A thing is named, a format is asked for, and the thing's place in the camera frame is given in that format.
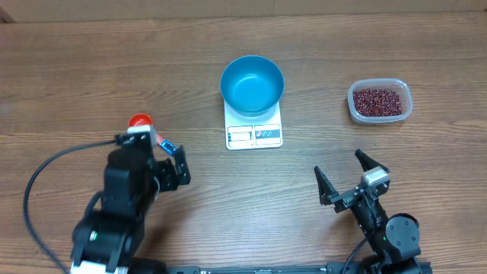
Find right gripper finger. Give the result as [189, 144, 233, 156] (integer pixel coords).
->
[355, 149, 389, 173]
[314, 166, 339, 206]

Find red scoop with blue handle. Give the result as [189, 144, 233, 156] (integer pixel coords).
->
[127, 113, 177, 156]

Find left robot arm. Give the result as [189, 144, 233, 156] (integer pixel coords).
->
[70, 132, 191, 273]

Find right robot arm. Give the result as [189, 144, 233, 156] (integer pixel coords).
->
[314, 149, 432, 274]

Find white digital kitchen scale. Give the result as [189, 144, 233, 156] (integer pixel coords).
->
[224, 102, 283, 151]

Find blue metal bowl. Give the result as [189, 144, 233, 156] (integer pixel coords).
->
[220, 55, 285, 116]

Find red beans in container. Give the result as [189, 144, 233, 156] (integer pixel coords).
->
[352, 89, 403, 117]

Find clear plastic container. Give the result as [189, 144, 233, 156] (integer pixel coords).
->
[347, 78, 413, 125]

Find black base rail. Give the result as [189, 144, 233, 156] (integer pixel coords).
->
[167, 260, 433, 274]

